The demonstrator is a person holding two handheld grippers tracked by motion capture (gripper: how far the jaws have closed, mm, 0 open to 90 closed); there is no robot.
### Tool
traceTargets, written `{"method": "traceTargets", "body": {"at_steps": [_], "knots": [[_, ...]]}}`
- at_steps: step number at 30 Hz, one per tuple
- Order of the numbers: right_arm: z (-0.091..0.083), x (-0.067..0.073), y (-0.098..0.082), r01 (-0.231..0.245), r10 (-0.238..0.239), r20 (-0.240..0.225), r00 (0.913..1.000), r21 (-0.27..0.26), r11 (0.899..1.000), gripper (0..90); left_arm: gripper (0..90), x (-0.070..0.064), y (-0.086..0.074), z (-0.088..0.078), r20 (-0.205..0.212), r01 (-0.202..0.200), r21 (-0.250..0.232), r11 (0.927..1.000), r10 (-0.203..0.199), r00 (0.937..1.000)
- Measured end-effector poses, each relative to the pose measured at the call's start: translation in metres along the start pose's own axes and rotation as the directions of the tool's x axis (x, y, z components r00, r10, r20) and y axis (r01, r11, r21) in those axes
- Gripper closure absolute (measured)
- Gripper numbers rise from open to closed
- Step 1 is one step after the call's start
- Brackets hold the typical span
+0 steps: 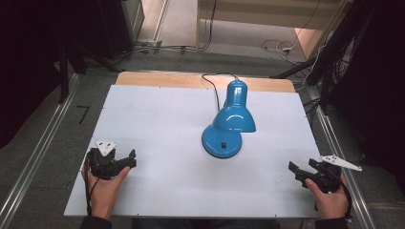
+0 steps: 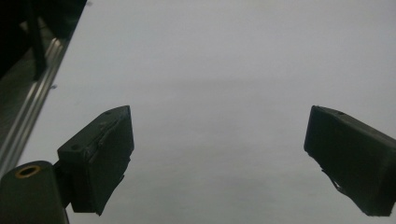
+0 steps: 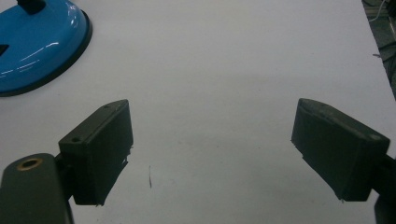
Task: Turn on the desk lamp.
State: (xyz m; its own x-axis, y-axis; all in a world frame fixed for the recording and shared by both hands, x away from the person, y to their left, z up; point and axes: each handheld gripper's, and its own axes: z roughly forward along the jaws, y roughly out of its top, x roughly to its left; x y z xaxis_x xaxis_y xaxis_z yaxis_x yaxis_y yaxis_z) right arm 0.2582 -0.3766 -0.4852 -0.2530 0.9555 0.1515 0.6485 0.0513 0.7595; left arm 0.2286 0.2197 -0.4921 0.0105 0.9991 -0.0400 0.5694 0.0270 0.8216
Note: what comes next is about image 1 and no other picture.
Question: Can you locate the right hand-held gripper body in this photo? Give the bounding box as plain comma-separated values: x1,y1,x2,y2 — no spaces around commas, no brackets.
305,154,363,195

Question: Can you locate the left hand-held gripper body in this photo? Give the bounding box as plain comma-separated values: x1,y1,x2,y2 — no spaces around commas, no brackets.
86,139,129,181

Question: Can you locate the blue desk lamp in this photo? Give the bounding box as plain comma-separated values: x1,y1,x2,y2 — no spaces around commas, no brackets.
201,79,257,159

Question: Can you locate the person's right hand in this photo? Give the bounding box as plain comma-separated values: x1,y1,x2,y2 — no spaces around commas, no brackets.
304,173,350,221

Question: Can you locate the person's left hand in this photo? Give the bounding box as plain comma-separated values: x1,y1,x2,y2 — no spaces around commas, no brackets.
80,165,132,221

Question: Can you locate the black metal stand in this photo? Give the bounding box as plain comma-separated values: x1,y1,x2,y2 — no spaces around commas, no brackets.
269,0,373,115
56,41,122,104

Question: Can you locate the dark cabinet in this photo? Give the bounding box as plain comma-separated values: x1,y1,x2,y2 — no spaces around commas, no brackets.
95,0,146,60

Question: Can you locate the light wooden furniture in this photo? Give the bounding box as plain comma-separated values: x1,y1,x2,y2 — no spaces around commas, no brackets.
195,0,354,60

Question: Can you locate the aluminium floor rail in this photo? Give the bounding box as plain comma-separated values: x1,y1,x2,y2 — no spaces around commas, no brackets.
307,85,376,229
0,73,80,229

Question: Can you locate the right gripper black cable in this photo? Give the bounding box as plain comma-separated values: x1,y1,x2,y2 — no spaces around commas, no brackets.
328,170,354,221

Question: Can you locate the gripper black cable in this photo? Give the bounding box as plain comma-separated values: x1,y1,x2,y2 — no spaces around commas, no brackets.
328,170,354,221
83,152,100,218

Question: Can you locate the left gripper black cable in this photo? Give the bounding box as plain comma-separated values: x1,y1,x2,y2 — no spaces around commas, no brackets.
83,152,100,218

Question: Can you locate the black lamp cable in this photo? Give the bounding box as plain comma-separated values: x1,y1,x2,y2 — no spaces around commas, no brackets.
201,73,240,113

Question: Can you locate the bundle of floor cables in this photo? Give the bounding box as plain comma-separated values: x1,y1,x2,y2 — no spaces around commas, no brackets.
114,0,218,61

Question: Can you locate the white cable on floor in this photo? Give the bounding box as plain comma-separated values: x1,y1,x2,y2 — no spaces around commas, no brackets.
260,38,307,66

